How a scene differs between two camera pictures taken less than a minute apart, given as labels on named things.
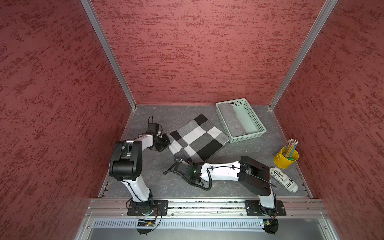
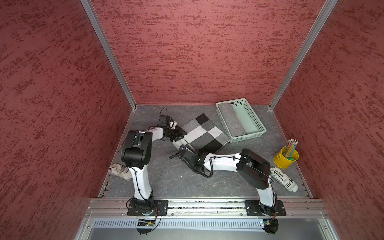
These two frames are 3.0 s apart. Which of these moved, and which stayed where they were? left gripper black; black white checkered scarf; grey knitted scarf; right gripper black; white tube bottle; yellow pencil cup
Moved: right gripper black; left gripper black
Stayed: yellow pencil cup; grey knitted scarf; black white checkered scarf; white tube bottle
